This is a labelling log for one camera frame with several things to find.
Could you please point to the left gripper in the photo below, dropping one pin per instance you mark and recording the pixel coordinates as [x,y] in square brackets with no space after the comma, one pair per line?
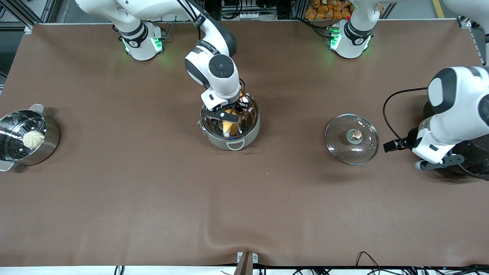
[412,138]

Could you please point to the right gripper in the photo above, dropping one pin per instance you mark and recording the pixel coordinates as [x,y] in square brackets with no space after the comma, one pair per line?
[243,103]

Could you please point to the yellow corn cob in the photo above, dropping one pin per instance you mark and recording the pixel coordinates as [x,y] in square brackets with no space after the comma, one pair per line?
[229,129]

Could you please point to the glass pot lid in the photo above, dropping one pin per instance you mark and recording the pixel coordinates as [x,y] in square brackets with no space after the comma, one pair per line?
[344,141]

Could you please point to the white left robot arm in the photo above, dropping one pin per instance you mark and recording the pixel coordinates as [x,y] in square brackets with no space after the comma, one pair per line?
[351,38]

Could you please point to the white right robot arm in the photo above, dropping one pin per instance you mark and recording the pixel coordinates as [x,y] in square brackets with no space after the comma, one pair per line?
[229,82]

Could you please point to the stainless steel cooking pot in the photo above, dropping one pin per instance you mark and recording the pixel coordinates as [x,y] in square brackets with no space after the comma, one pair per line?
[217,143]

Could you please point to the stainless steel steamer pot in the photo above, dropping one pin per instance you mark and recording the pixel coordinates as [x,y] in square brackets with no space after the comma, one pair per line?
[51,141]

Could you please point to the black electric cooker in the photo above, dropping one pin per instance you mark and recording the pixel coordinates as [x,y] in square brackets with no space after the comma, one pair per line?
[477,162]

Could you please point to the brown table mat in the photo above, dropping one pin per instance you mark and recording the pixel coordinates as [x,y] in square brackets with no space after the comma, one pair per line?
[244,210]

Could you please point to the white socket strip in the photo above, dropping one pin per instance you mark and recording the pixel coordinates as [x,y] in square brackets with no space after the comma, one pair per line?
[249,16]

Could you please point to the orange bread roll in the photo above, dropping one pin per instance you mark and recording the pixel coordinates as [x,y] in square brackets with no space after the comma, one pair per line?
[323,8]
[333,4]
[315,3]
[310,14]
[338,14]
[329,15]
[345,12]

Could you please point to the white steamed bun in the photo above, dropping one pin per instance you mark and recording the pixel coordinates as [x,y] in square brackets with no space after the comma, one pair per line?
[33,139]

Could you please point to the perforated steel steamer insert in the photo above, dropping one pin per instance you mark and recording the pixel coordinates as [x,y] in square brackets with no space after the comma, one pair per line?
[11,147]

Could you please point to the aluminium frame profile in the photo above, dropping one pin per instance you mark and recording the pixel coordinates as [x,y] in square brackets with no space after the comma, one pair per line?
[477,42]
[34,11]

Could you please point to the silver corner bracket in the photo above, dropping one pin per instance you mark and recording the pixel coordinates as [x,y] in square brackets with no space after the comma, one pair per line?
[28,28]

